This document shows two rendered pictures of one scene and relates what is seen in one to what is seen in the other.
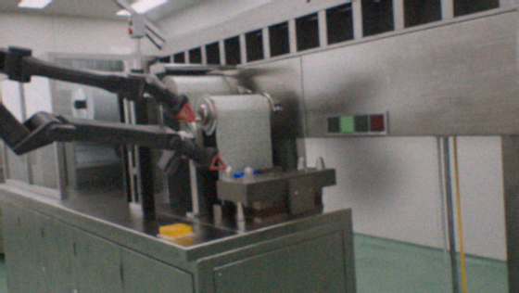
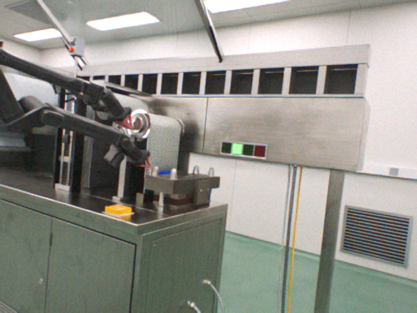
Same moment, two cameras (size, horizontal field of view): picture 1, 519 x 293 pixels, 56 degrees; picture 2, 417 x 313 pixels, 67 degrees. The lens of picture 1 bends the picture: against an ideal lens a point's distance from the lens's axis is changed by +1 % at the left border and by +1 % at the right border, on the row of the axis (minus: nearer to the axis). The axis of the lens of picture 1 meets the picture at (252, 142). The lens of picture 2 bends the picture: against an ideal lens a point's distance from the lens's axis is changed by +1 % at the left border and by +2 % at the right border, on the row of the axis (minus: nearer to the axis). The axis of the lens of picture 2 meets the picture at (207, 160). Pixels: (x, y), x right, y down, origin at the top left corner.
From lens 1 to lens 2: 0.42 m
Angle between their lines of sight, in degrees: 21
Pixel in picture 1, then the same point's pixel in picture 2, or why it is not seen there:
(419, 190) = (222, 195)
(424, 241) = not seen: hidden behind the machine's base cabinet
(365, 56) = (258, 106)
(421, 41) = (300, 104)
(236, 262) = (165, 237)
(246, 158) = (162, 161)
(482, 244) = (254, 230)
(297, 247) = (198, 227)
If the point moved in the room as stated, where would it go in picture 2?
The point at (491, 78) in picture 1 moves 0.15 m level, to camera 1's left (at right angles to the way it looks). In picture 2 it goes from (343, 135) to (313, 131)
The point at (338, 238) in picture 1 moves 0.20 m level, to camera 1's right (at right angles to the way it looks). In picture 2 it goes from (219, 223) to (254, 223)
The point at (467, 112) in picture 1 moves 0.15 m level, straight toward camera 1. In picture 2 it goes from (323, 153) to (336, 154)
